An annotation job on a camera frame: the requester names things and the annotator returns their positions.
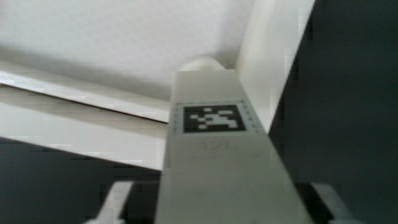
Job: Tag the white front fence bar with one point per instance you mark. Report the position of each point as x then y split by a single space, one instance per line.
80 129

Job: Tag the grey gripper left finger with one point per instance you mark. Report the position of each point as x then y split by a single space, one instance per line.
109 214

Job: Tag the white desk leg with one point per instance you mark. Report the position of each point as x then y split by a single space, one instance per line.
226 185

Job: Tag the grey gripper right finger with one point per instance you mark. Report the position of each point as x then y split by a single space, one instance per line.
334 204

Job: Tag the white desk top tray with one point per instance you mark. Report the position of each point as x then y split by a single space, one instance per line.
96 49

